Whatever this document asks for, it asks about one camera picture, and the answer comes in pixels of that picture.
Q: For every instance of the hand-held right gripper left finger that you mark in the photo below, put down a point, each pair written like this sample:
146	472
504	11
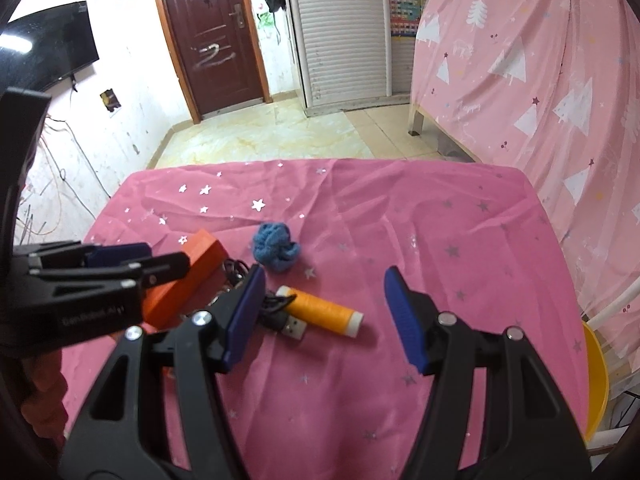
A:
245	315

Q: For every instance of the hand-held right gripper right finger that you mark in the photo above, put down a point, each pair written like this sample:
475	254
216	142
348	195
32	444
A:
405	320

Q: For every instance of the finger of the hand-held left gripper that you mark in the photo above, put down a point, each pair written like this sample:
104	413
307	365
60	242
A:
165	265
120	252

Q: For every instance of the pink tree print curtain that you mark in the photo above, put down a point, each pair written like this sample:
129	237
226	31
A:
525	60

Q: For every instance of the person's left hand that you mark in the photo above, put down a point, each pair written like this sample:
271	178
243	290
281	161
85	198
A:
47	400

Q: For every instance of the orange cardboard box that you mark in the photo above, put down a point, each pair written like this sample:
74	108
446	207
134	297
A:
190	270

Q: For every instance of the white louvered wardrobe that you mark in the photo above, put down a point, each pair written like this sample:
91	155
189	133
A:
340	35

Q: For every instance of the yellow plastic bowl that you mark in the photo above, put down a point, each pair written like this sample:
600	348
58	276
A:
597	380

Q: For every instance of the wooden bed frame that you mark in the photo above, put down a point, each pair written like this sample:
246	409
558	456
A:
416	120

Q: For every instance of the green wall decoration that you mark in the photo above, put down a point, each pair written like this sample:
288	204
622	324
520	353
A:
265	21

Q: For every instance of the blue yarn ball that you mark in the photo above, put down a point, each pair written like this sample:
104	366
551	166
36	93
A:
275	247

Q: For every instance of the colourful wall poster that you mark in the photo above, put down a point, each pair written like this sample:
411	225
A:
405	5

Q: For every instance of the pink star tablecloth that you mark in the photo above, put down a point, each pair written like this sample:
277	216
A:
400	220

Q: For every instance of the dark red door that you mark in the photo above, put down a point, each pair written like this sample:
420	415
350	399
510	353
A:
210	35

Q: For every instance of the black wall television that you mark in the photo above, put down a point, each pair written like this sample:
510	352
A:
45	45

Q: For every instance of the open wall socket box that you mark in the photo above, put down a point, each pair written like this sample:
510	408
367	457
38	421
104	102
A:
111	101

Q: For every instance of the orange thread spool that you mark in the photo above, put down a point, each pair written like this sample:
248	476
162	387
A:
320	310

